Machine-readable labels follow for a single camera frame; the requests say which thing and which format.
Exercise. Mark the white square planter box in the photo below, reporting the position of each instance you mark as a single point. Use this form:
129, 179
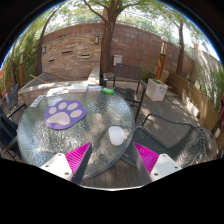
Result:
156, 90

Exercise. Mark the purple paw-shaped mouse pad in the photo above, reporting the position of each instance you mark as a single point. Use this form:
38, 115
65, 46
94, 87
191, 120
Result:
63, 115

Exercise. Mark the white open book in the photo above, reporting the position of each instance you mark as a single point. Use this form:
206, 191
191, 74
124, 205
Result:
78, 87

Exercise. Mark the colourful printed magazine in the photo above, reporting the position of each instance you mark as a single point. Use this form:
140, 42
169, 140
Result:
56, 92

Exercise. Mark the small blue-white booklet stack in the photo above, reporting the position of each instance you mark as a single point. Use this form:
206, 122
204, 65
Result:
94, 88

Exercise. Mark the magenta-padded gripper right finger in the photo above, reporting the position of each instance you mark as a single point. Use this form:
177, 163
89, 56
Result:
148, 158

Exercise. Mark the black wall lamp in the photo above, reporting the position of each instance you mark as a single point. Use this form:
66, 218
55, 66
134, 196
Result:
96, 40
44, 50

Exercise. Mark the slim straight tree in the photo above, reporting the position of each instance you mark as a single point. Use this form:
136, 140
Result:
180, 50

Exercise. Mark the white licence plate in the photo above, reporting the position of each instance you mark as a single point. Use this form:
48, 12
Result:
37, 100

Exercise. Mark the slim leaning tree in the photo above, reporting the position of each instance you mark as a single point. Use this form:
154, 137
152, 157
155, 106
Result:
40, 50

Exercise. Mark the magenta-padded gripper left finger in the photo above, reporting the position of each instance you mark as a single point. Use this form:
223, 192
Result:
77, 156

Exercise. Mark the black mesh chair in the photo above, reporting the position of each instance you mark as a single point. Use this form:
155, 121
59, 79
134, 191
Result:
7, 131
13, 96

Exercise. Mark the thick forked tree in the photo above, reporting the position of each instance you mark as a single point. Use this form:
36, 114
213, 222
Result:
107, 43

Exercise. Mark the black wicker armchair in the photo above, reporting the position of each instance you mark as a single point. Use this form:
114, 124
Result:
156, 141

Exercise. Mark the wooden garden lamp post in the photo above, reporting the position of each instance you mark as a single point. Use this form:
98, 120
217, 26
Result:
161, 63

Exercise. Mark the white computer mouse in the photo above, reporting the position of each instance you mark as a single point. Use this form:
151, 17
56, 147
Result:
116, 136

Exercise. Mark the wooden slat bench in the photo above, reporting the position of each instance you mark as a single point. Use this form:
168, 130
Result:
193, 98

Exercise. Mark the grey wall utility box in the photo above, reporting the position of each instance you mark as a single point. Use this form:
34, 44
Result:
117, 60

